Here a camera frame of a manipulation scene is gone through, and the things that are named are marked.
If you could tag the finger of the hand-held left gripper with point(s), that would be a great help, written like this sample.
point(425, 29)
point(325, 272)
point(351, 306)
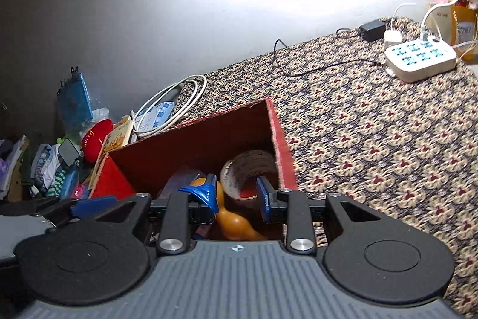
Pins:
point(93, 207)

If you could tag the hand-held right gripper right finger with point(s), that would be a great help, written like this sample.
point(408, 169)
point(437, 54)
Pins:
point(265, 199)

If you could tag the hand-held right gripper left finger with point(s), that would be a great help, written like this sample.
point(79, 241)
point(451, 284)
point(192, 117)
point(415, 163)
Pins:
point(205, 195)

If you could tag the clear plastic case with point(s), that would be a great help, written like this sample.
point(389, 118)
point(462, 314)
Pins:
point(179, 180)

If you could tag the printed packing tape roll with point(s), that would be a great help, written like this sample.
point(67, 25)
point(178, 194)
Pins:
point(239, 169)

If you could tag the brown wooden gourd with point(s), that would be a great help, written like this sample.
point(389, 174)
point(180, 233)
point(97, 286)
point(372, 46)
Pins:
point(235, 225)

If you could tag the red cardboard box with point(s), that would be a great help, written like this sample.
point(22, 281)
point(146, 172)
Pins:
point(283, 154)

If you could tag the small pink item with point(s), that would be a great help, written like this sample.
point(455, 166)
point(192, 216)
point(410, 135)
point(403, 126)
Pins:
point(81, 190)

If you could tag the blue glasses case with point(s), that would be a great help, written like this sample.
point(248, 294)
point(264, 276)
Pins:
point(69, 182)

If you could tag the black smartphone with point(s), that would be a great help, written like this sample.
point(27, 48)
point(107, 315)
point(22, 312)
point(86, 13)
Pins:
point(68, 152)

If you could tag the red plush cushion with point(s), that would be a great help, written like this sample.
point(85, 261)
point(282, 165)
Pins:
point(95, 139)

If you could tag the pile of clothes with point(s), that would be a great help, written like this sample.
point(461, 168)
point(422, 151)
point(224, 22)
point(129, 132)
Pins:
point(41, 162)

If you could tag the yellow book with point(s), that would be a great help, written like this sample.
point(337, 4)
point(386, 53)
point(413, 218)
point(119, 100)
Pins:
point(117, 136)

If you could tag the white and blue packet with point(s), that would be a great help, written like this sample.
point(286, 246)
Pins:
point(157, 115)

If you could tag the blue notebook in plastic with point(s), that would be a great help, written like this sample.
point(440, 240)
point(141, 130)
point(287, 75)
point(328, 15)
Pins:
point(74, 102)

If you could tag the black power adapter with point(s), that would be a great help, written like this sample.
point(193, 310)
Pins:
point(373, 30)

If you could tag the white power strip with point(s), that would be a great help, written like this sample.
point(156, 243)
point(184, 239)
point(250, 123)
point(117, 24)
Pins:
point(422, 70)

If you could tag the white paper bag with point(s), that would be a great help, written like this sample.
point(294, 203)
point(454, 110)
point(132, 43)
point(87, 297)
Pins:
point(440, 20)

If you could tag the gold paper gift bag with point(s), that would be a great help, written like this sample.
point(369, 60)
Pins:
point(465, 31)

